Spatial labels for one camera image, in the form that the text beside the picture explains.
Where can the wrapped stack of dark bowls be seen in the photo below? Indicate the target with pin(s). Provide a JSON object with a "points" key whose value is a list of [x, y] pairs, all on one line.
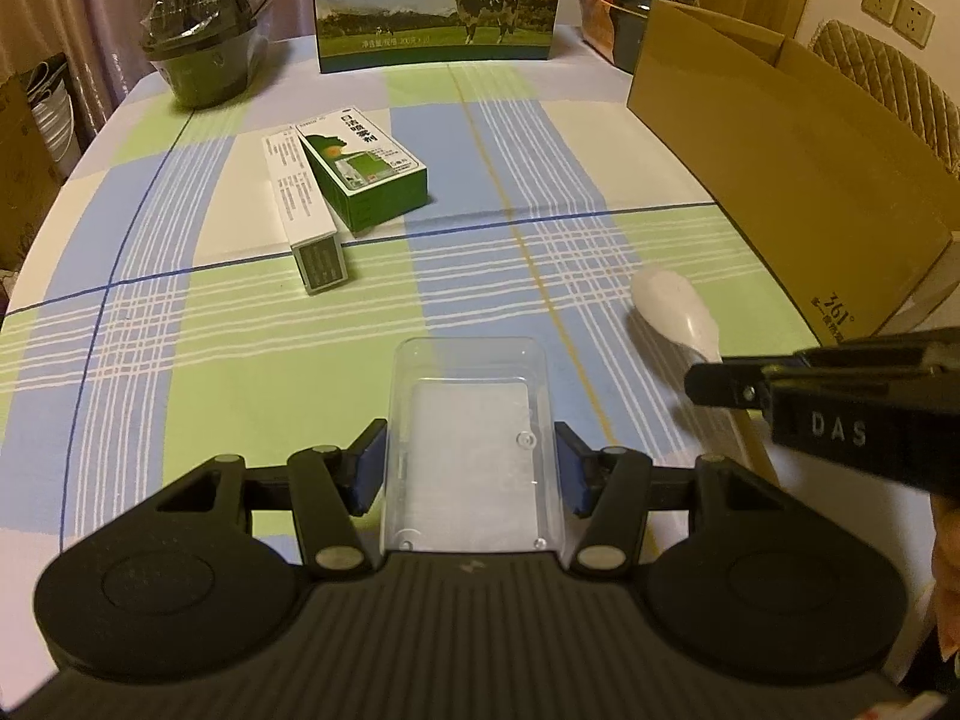
{"points": [[206, 37]]}

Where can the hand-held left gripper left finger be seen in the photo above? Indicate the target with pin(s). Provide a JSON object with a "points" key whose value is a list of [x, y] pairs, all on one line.
{"points": [[367, 469]]}

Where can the desktop with checked tablecloth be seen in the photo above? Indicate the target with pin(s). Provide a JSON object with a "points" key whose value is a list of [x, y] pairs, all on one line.
{"points": [[225, 360]]}

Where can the large brown cardboard box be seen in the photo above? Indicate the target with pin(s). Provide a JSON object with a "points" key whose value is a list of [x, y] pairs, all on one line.
{"points": [[787, 165]]}

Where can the translucent plastic container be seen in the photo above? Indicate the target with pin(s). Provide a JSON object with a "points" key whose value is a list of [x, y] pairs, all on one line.
{"points": [[465, 435]]}

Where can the milk gift box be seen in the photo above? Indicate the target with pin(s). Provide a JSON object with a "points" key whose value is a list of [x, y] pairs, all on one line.
{"points": [[439, 7]]}

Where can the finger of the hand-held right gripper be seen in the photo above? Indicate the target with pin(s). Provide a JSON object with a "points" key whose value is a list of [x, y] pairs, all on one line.
{"points": [[724, 384]]}

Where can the stack of white bowls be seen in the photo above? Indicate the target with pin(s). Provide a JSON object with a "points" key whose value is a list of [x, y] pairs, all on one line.
{"points": [[52, 116]]}

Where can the narrow white box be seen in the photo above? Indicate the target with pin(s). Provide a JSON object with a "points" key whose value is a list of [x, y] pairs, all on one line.
{"points": [[301, 202]]}

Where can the white plastic spoon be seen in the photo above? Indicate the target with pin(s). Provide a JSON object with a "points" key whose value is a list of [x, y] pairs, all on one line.
{"points": [[675, 307]]}

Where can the green and white carton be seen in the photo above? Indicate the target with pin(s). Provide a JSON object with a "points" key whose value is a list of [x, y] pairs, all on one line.
{"points": [[364, 169]]}

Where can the quilted chair back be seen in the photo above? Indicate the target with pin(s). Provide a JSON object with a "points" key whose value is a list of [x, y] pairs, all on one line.
{"points": [[877, 75]]}

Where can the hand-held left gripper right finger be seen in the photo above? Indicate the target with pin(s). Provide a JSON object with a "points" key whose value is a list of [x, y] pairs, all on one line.
{"points": [[574, 472]]}

